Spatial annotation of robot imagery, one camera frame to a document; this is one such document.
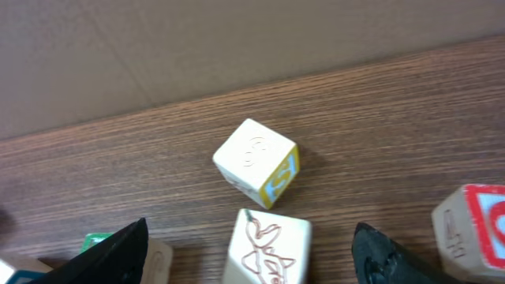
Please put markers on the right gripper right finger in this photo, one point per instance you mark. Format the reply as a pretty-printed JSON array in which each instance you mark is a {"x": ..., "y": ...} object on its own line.
[{"x": 380, "y": 260}]

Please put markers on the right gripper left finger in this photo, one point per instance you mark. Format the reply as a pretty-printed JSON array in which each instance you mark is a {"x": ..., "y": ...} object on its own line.
[{"x": 119, "y": 259}]

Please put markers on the white block red drawing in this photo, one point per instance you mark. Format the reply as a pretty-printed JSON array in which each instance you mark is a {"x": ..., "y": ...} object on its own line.
[{"x": 266, "y": 248}]

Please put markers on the green Z block upper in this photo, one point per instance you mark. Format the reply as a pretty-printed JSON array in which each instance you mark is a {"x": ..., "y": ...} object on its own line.
[{"x": 158, "y": 260}]

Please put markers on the red O block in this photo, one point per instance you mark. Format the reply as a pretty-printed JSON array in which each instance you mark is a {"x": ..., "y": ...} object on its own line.
[{"x": 469, "y": 231}]

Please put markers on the white block blue side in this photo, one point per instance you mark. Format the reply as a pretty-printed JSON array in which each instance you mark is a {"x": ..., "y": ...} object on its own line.
[{"x": 15, "y": 270}]

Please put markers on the plain white block top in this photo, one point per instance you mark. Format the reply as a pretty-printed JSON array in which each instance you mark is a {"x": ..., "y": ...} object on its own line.
[{"x": 258, "y": 161}]

